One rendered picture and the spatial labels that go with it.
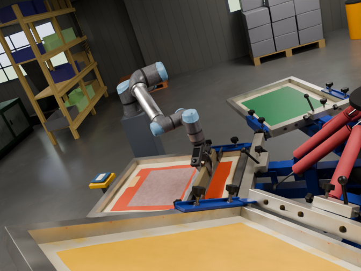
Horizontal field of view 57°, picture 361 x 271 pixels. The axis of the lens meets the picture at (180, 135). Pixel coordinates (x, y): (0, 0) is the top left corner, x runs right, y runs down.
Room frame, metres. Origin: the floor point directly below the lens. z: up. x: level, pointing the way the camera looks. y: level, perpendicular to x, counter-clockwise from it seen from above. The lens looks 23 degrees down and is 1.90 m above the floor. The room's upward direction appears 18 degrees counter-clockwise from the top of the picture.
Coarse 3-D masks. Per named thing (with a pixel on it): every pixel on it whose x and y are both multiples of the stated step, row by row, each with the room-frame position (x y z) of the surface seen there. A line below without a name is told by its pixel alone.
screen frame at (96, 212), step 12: (156, 156) 1.92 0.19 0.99; (168, 156) 1.86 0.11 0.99; (180, 156) 1.82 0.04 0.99; (228, 156) 1.68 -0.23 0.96; (132, 168) 1.90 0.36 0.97; (240, 168) 1.47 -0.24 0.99; (120, 180) 1.77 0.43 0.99; (240, 180) 1.37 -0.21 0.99; (108, 192) 1.67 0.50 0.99; (96, 204) 1.58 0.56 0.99; (96, 216) 1.47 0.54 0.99
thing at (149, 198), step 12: (132, 192) 1.64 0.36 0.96; (144, 192) 1.60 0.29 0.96; (156, 192) 1.56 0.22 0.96; (168, 192) 1.52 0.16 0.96; (180, 192) 1.48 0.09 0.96; (216, 192) 1.38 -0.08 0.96; (120, 204) 1.56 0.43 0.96; (132, 204) 1.52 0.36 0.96; (144, 204) 1.48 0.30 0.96; (156, 204) 1.45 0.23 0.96; (168, 204) 1.41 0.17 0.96
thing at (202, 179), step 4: (212, 152) 1.60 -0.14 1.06; (212, 156) 1.57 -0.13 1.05; (212, 160) 1.56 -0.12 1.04; (216, 160) 1.62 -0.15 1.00; (204, 164) 1.50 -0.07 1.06; (204, 168) 1.46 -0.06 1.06; (200, 172) 1.44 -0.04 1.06; (204, 172) 1.43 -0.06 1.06; (208, 172) 1.48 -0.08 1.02; (200, 176) 1.40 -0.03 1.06; (204, 176) 1.42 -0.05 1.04; (208, 176) 1.46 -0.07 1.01; (196, 180) 1.38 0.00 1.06; (200, 180) 1.37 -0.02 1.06; (204, 180) 1.41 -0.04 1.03; (196, 184) 1.34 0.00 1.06; (200, 184) 1.36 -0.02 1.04; (204, 184) 1.39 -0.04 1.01
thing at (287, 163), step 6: (270, 162) 1.35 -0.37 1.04; (276, 162) 1.33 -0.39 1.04; (282, 162) 1.32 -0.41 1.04; (288, 162) 1.30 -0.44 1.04; (270, 168) 1.31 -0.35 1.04; (276, 168) 1.29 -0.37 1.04; (282, 168) 1.28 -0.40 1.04; (288, 168) 1.27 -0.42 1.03; (264, 174) 1.32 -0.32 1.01; (282, 174) 1.28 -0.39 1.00; (288, 174) 1.27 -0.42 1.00
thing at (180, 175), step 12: (144, 168) 1.88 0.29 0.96; (156, 168) 1.83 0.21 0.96; (168, 168) 1.78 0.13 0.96; (180, 168) 1.73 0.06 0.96; (192, 168) 1.69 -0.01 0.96; (216, 168) 1.60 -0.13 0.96; (228, 168) 1.56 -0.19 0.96; (144, 180) 1.73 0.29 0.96; (156, 180) 1.69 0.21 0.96; (168, 180) 1.64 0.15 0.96; (180, 180) 1.60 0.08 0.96; (216, 180) 1.49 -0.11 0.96
